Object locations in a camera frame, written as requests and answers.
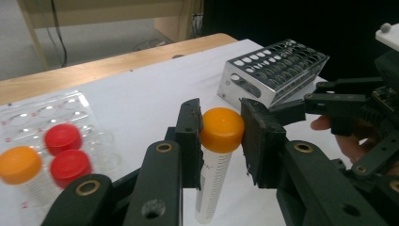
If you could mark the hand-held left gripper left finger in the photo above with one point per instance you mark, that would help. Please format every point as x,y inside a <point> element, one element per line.
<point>188,141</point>

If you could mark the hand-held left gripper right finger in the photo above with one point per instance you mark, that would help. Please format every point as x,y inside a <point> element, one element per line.
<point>263,144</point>

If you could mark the orange cap test tube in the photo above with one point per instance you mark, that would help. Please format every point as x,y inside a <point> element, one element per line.
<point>221,128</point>
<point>19,164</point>

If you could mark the perforated metal test tube rack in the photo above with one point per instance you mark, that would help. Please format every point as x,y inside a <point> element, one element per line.
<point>276,72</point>

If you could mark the red cap test tube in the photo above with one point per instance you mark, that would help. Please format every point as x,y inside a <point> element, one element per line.
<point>62,138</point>
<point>70,166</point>

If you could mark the clear acrylic test tube rack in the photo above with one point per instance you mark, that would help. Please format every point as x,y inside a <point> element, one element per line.
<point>62,106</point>

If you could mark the light wooden cabinet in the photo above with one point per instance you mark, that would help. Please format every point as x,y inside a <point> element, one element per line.
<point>109,19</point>

